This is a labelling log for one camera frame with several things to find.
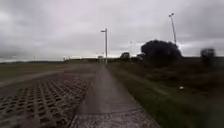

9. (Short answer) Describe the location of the small dark tree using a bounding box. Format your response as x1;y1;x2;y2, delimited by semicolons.
120;51;131;62
135;52;146;62

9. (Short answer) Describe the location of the low distant building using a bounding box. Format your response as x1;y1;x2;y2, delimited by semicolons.
62;55;105;62

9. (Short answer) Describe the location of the grey concrete path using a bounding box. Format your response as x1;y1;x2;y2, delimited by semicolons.
69;62;162;128

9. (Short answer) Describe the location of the large dark tree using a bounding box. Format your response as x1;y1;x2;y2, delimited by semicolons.
140;39;183;65

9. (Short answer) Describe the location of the grass verge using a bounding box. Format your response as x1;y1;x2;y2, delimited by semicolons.
105;57;224;128

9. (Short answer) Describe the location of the grid paver ground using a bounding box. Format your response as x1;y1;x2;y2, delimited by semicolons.
0;71;98;128

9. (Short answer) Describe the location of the grey dirt road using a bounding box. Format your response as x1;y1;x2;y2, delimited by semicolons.
0;64;100;90

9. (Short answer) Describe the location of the flat grass field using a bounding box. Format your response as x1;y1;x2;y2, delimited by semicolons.
0;61;100;81

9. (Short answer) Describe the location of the pale street lamp post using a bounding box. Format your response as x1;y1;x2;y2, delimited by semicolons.
100;28;109;65

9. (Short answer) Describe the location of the tall leaning lamp post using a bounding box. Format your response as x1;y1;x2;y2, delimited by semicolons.
168;12;178;46

